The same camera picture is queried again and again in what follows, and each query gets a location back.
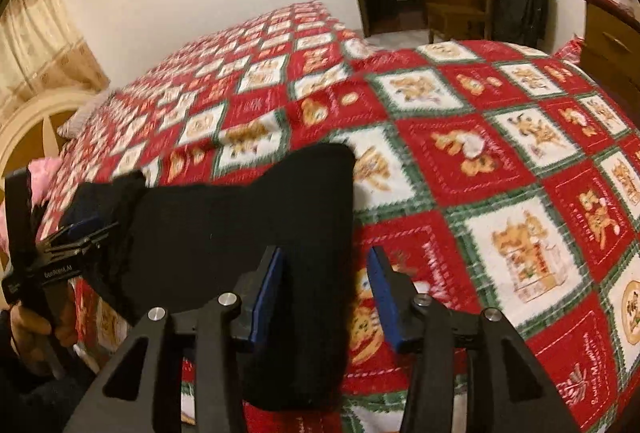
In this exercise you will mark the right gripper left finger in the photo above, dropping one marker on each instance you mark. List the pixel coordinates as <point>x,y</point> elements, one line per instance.
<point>139,389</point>

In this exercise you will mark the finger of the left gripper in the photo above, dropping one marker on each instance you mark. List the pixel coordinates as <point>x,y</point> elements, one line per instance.
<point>79,235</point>

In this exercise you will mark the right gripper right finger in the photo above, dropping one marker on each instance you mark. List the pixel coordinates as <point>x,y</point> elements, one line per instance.
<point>507,389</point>

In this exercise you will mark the black pants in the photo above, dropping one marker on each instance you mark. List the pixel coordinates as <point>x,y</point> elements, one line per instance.
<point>180,246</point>

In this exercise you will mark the person left hand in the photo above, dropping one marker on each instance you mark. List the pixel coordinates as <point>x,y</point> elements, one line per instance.
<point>28,328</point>

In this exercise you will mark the pink pillow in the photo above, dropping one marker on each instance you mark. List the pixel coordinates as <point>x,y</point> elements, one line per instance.
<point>43,172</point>

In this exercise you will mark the cream wooden headboard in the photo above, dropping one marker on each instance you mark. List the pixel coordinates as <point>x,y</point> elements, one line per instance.
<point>30,133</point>

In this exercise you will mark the striped pillow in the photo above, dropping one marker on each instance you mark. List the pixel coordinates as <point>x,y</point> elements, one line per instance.
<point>73,126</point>

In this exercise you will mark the beige patterned curtain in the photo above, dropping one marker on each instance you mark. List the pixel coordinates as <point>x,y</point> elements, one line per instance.
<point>42,50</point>

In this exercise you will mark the red christmas patchwork bedspread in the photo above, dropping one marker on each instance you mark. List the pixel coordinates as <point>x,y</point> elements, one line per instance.
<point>491,173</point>

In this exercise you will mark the red checkered bag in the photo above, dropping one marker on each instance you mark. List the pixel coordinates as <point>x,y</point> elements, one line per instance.
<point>571,50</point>

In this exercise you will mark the brown wooden dresser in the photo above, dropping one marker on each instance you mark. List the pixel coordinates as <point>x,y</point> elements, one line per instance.
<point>610,53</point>

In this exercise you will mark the wooden chair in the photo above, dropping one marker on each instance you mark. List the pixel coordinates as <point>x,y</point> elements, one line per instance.
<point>460,22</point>

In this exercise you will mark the black folded stroller bag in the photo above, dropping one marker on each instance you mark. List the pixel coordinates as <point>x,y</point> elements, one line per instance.
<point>522,22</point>

